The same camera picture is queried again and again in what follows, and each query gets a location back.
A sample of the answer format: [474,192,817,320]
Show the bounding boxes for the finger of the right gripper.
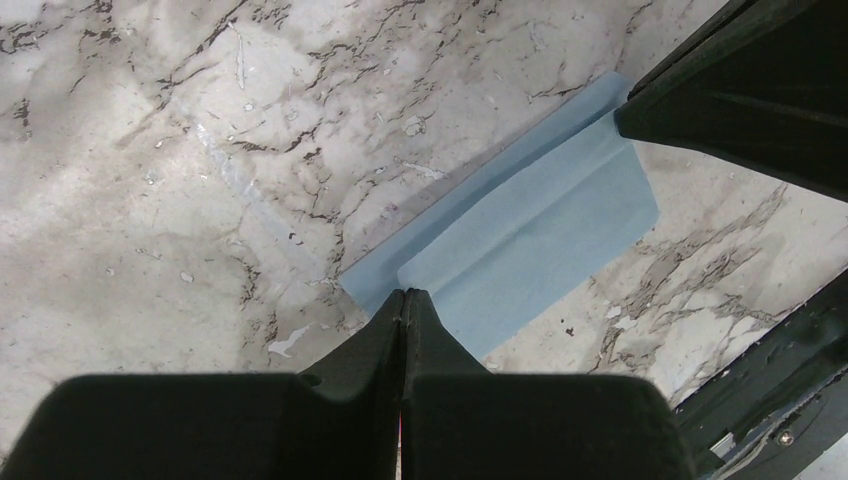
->
[615,1,847,200]

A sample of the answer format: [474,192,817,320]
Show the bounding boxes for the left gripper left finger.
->
[1,291,405,479]

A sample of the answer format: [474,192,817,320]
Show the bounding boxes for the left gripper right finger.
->
[400,289,695,479]

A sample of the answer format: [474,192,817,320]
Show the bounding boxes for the light blue cleaning cloth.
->
[339,72,659,358]

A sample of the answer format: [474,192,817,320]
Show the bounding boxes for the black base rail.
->
[675,273,847,479]

